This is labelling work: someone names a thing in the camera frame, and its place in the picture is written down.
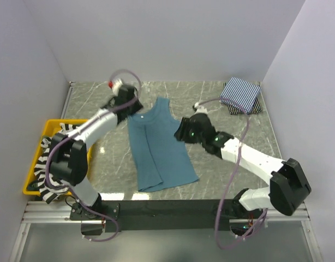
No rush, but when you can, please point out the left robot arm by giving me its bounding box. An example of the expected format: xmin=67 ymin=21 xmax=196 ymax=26
xmin=45 ymin=82 xmax=143 ymax=219

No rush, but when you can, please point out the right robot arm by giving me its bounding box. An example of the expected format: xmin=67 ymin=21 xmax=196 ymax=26
xmin=174 ymin=113 xmax=312 ymax=218

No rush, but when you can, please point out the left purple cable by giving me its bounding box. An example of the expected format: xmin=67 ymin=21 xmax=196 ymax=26
xmin=44 ymin=68 xmax=142 ymax=242

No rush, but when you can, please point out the dark striped folded garment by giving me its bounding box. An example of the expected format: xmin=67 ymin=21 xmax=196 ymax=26
xmin=227 ymin=98 xmax=262 ymax=115

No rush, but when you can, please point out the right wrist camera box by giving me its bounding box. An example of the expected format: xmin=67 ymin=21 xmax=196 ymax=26
xmin=193 ymin=102 xmax=208 ymax=115

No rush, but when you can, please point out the black white striped garment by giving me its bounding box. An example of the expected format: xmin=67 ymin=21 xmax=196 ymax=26
xmin=33 ymin=122 xmax=92 ymax=204

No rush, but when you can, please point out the yellow plastic bin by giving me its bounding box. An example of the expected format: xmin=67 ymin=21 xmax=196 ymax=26
xmin=22 ymin=118 xmax=93 ymax=197

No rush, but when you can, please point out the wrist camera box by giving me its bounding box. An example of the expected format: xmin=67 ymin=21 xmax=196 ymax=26
xmin=193 ymin=102 xmax=208 ymax=115
xmin=108 ymin=78 xmax=124 ymax=96

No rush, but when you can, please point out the blue white striped folded garment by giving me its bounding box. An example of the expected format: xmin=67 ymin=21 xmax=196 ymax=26
xmin=220 ymin=77 xmax=261 ymax=114

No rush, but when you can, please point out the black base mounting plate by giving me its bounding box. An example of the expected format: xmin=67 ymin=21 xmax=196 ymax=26
xmin=69 ymin=200 xmax=266 ymax=236

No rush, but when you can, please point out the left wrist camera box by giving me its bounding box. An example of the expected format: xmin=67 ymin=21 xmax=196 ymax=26
xmin=108 ymin=78 xmax=124 ymax=96

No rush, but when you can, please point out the aluminium rail frame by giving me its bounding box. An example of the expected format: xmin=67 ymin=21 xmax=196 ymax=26
xmin=22 ymin=199 xmax=310 ymax=223

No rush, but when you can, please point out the teal ribbed tank top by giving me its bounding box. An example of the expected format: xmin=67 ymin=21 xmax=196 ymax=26
xmin=128 ymin=97 xmax=199 ymax=192

